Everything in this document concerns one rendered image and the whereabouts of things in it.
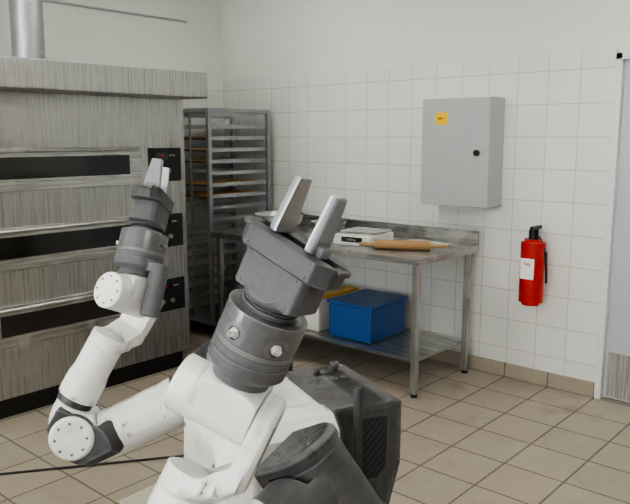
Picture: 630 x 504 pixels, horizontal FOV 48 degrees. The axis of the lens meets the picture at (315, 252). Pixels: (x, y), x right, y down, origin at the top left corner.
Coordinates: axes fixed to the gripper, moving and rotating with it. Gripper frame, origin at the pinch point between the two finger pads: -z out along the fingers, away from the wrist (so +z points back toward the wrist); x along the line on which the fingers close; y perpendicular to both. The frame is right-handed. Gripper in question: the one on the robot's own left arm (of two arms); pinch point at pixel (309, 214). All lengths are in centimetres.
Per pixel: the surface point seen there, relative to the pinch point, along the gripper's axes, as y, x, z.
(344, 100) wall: 406, 267, 14
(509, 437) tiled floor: 318, 27, 132
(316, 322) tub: 360, 186, 159
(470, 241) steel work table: 397, 124, 62
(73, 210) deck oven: 214, 289, 128
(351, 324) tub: 356, 158, 143
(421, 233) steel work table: 401, 160, 74
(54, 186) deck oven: 199, 293, 116
